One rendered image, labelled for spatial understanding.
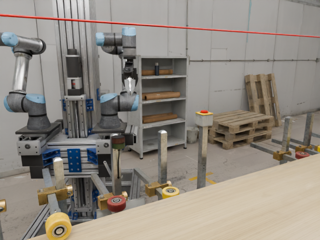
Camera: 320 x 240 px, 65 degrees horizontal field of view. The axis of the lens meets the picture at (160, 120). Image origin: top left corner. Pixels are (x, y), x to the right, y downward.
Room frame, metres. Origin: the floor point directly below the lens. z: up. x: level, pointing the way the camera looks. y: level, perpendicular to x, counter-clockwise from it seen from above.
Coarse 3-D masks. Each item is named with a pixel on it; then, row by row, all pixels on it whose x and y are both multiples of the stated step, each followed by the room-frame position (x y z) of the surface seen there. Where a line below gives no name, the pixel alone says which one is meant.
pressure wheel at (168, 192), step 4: (164, 188) 1.09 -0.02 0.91; (168, 188) 1.09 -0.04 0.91; (172, 188) 1.09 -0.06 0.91; (176, 188) 1.09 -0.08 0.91; (164, 192) 1.05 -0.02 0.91; (168, 192) 1.06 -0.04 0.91; (172, 192) 1.06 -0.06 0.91; (176, 192) 1.05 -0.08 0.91; (164, 196) 1.04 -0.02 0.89; (168, 196) 1.03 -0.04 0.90; (172, 196) 1.03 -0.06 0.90
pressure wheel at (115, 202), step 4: (112, 196) 1.02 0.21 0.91; (116, 196) 1.02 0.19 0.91; (120, 196) 1.02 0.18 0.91; (108, 200) 0.98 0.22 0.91; (112, 200) 0.99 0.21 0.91; (116, 200) 0.98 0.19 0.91; (120, 200) 0.99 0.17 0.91; (124, 200) 0.98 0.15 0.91; (108, 204) 0.96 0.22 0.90; (112, 204) 0.95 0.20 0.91; (116, 204) 0.95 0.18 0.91; (120, 204) 0.96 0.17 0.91; (124, 204) 0.97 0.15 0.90; (108, 208) 0.96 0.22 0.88; (112, 208) 0.95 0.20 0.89; (116, 208) 0.95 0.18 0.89; (120, 208) 0.96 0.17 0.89; (124, 208) 0.97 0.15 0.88
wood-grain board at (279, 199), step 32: (192, 192) 1.06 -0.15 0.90; (224, 192) 1.06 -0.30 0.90; (256, 192) 1.06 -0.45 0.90; (288, 192) 1.06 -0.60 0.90; (96, 224) 0.83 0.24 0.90; (128, 224) 0.83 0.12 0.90; (160, 224) 0.83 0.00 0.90; (192, 224) 0.83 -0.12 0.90; (224, 224) 0.83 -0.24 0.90; (256, 224) 0.83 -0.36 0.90; (288, 224) 0.83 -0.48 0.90
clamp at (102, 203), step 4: (124, 192) 1.12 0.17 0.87; (104, 196) 1.08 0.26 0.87; (108, 196) 1.08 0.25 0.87; (124, 196) 1.10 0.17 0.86; (100, 200) 1.04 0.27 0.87; (104, 200) 1.05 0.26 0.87; (100, 204) 1.04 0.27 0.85; (104, 204) 1.05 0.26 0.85; (100, 208) 1.04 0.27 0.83; (104, 208) 1.05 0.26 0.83
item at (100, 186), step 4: (92, 176) 1.31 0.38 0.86; (96, 176) 1.31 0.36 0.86; (92, 180) 1.31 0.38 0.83; (96, 180) 1.26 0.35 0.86; (100, 180) 1.26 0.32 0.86; (96, 184) 1.24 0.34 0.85; (100, 184) 1.22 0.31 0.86; (100, 188) 1.18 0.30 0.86; (104, 188) 1.18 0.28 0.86; (100, 192) 1.16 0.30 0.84; (104, 192) 1.13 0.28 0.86; (108, 192) 1.13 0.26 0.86; (112, 212) 0.99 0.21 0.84; (116, 212) 0.97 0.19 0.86
